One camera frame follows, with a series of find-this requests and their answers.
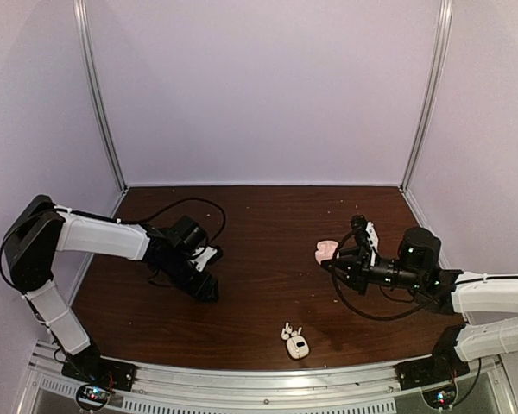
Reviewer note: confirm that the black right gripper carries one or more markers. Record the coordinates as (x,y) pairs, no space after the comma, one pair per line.
(357,270)

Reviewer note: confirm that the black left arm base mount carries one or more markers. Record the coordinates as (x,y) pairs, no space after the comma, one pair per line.
(95,370)

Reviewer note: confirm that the white earbud case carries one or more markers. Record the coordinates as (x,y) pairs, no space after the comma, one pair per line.
(297,347)
(285,335)

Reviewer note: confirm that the white earbud near case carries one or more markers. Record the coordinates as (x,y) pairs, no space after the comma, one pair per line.
(285,335)

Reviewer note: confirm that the aluminium front rail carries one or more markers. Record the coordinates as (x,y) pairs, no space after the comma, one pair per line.
(372,388)

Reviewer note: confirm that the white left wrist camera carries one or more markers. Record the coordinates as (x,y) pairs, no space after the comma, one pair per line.
(205,256)

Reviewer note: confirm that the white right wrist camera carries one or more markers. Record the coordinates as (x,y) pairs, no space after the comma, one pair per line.
(365,236)

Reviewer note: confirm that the pink earbud case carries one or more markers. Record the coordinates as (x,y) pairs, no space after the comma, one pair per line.
(325,250)

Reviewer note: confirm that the aluminium left corner post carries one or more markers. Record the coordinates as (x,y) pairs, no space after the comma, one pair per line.
(91,72)

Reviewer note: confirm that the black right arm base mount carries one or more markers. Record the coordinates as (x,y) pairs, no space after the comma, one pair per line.
(429,371)

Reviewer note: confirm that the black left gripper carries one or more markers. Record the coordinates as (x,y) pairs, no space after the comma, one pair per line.
(200,289)

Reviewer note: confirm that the aluminium right corner post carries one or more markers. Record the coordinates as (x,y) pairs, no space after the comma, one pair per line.
(440,47)

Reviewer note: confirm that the base circuit board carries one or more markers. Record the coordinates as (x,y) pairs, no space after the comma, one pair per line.
(440,397)
(90,397)

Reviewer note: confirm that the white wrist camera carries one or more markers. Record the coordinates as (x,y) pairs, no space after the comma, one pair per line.
(205,256)
(365,236)

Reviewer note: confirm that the left base circuit board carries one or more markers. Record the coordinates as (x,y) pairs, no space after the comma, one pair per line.
(90,397)

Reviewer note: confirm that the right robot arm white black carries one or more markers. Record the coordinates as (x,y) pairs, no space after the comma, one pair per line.
(487,302)

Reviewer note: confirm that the aluminium corner post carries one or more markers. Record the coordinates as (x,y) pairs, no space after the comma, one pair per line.
(91,72)
(440,47)

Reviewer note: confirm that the right base circuit board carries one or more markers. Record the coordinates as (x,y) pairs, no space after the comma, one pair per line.
(440,397)

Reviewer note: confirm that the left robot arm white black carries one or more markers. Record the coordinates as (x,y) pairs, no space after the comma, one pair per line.
(182,251)

